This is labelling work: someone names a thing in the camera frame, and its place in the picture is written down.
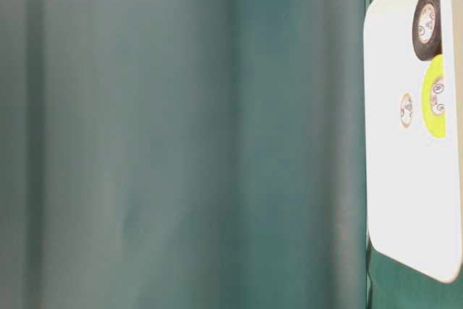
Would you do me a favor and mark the yellow tape roll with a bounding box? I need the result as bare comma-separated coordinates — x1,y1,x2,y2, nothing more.
421,54,446,139

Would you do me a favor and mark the white tape roll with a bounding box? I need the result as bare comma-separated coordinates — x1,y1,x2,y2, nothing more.
383,86,423,141

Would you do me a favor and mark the white rectangular plastic tray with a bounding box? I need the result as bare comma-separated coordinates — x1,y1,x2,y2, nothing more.
363,0,463,284

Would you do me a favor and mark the black tape roll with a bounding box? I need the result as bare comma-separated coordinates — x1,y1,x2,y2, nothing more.
412,0,442,61

